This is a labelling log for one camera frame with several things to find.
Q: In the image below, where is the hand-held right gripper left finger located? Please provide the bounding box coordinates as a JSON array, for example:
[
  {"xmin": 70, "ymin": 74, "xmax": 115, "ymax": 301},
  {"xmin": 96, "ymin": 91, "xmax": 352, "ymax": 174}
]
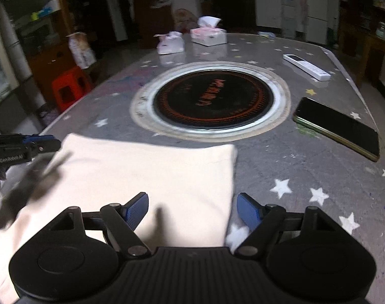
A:
[{"xmin": 50, "ymin": 192, "xmax": 152, "ymax": 258}]

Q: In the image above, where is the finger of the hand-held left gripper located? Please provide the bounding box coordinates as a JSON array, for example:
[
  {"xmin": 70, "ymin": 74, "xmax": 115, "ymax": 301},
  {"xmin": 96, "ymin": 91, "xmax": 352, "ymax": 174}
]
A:
[
  {"xmin": 21, "ymin": 134, "xmax": 56, "ymax": 144},
  {"xmin": 29, "ymin": 139, "xmax": 62, "ymax": 156}
]

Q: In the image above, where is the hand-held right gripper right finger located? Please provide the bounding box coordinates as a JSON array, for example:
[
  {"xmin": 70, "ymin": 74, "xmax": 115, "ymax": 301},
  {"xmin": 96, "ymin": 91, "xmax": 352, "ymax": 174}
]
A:
[{"xmin": 235, "ymin": 192, "xmax": 338, "ymax": 259}]

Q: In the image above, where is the cream garment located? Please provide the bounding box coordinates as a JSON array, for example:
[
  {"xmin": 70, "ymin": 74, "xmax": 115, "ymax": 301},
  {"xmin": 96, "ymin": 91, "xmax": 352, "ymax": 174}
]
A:
[{"xmin": 0, "ymin": 133, "xmax": 238, "ymax": 304}]

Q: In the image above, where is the purple package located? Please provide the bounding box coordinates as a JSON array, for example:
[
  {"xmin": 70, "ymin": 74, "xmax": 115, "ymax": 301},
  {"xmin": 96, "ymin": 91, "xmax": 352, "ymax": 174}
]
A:
[{"xmin": 37, "ymin": 103, "xmax": 60, "ymax": 126}]

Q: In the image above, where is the red plastic stool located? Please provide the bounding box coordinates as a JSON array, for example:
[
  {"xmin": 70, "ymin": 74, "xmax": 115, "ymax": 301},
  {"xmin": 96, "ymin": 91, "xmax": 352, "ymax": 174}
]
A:
[{"xmin": 51, "ymin": 66, "xmax": 94, "ymax": 112}]

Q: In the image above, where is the grey star table cover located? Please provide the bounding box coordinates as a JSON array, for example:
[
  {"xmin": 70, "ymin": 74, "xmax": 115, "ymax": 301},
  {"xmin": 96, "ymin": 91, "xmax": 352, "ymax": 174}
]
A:
[{"xmin": 37, "ymin": 32, "xmax": 385, "ymax": 304}]

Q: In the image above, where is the printed standing bag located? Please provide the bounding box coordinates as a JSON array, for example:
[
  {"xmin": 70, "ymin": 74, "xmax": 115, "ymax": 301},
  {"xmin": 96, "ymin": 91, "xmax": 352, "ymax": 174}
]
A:
[{"xmin": 67, "ymin": 32, "xmax": 97, "ymax": 70}]

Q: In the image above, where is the glass door display cabinet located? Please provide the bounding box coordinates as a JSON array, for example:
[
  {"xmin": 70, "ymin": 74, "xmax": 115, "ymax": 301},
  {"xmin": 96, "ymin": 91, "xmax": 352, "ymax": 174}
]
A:
[{"xmin": 0, "ymin": 0, "xmax": 73, "ymax": 134}]

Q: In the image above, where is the round black induction cooktop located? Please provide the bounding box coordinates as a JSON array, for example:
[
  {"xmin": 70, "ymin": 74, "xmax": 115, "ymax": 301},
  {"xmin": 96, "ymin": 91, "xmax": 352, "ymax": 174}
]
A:
[{"xmin": 129, "ymin": 62, "xmax": 291, "ymax": 142}]

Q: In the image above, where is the black smartphone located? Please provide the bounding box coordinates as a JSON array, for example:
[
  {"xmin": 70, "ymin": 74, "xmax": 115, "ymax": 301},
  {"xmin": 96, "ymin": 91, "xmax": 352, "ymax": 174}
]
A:
[{"xmin": 293, "ymin": 97, "xmax": 380, "ymax": 162}]

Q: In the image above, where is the white remote control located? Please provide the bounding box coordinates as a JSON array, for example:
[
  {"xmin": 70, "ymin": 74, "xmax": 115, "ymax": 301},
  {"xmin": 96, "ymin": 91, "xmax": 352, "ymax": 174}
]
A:
[{"xmin": 282, "ymin": 54, "xmax": 332, "ymax": 82}]

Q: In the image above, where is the wooden open shelf cabinet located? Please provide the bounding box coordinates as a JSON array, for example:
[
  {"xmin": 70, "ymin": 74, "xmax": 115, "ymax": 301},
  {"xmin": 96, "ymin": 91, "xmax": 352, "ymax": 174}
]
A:
[{"xmin": 129, "ymin": 0, "xmax": 174, "ymax": 40}]

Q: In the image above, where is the pink white tissue box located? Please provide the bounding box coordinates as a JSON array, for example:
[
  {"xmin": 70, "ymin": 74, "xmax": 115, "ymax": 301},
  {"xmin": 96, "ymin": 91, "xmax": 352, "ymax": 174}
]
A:
[{"xmin": 189, "ymin": 16, "xmax": 228, "ymax": 46}]

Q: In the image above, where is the round patterned hand fan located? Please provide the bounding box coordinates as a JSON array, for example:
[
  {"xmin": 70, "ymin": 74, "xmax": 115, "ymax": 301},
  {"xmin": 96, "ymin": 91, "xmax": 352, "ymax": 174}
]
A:
[{"xmin": 173, "ymin": 8, "xmax": 197, "ymax": 33}]

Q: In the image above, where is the wooden side table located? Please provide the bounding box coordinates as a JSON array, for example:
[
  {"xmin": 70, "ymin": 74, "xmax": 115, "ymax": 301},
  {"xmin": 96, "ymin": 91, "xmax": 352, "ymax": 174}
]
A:
[{"xmin": 338, "ymin": 22, "xmax": 385, "ymax": 87}]

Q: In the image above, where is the water dispenser with blue bottle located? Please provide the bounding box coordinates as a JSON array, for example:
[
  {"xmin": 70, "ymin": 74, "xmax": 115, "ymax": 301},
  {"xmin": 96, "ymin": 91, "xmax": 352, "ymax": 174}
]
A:
[{"xmin": 280, "ymin": 0, "xmax": 299, "ymax": 39}]

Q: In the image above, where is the white refrigerator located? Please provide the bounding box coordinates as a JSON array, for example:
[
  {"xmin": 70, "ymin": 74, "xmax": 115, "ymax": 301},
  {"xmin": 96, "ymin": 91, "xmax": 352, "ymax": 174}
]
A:
[{"xmin": 304, "ymin": 0, "xmax": 330, "ymax": 45}]

